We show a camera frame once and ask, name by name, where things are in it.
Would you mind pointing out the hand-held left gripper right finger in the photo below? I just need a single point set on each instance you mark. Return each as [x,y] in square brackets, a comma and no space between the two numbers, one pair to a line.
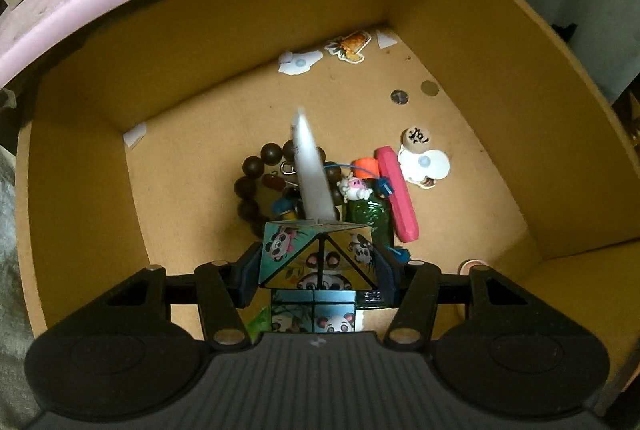
[386,277]

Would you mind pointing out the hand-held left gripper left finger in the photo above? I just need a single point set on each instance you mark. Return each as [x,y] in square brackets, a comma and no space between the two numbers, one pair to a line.
[248,277]

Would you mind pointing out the panda print folding cube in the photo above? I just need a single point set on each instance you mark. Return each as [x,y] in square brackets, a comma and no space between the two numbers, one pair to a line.
[320,260]

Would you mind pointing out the brown cardboard box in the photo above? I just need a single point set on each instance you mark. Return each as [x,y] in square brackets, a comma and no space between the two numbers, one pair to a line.
[200,135]

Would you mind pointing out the green paper piece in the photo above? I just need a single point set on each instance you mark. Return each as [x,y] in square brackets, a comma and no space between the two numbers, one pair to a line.
[260,322]

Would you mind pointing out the green bottle with orange cap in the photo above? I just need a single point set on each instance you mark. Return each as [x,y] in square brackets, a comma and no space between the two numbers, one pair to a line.
[367,216]

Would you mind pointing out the pink eraser bar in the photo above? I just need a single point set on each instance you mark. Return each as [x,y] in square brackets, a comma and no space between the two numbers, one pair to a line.
[397,195]

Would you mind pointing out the small white pig charm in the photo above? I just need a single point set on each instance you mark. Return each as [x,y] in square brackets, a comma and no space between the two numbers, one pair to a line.
[355,188]

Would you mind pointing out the white round sticker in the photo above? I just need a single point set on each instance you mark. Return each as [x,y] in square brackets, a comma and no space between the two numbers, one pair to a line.
[425,162]
[300,61]

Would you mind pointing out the white tube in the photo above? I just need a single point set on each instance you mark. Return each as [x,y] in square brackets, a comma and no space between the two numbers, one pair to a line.
[310,170]

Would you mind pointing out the round wooden chess piece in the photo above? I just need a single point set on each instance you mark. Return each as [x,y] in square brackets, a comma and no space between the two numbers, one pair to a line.
[416,137]

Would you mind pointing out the white paper scrap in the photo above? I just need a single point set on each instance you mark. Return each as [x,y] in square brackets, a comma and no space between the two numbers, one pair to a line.
[385,39]
[135,136]

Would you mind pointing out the grey cloth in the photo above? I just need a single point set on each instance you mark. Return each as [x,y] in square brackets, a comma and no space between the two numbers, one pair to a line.
[12,285]

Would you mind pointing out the pineapple sticker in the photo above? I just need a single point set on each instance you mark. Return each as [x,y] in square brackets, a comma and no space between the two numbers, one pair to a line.
[350,44]

